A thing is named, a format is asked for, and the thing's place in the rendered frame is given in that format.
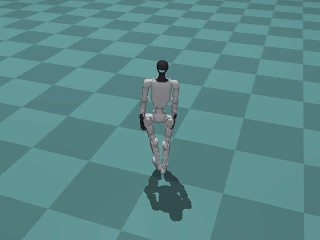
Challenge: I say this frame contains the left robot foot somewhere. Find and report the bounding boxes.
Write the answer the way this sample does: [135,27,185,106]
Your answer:
[152,156,163,170]

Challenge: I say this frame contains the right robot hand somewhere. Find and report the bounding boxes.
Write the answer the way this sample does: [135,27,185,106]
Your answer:
[170,114,177,130]

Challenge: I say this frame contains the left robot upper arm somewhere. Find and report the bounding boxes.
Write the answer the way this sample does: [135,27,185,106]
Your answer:
[142,78,152,102]

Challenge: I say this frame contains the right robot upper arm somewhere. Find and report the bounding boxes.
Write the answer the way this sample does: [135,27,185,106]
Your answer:
[171,80,180,104]

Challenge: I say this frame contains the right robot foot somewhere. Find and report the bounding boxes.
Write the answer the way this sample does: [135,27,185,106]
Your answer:
[160,162,168,173]

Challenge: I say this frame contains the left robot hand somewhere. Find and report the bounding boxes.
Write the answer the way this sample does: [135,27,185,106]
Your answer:
[139,114,147,131]

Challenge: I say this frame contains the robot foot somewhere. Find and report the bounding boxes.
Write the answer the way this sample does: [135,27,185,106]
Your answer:
[152,156,163,170]
[160,162,168,173]

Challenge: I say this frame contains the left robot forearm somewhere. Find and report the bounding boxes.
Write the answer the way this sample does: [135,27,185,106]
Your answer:
[139,96,147,117]

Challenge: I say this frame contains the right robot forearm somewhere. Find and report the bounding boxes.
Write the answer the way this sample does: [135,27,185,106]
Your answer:
[171,98,178,117]

